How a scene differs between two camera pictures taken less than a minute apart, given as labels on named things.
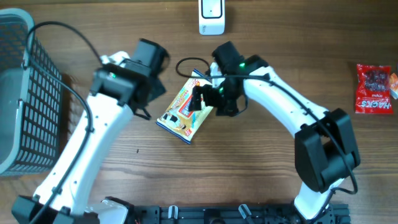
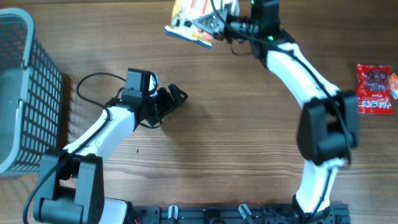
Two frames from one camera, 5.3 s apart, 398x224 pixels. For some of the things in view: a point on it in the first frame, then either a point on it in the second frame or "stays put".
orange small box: [393, 85] stays put
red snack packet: [373, 89] stays put
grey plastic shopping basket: [32, 101] stays put
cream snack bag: [176, 117] → [185, 12]
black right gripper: [198, 90] → [215, 27]
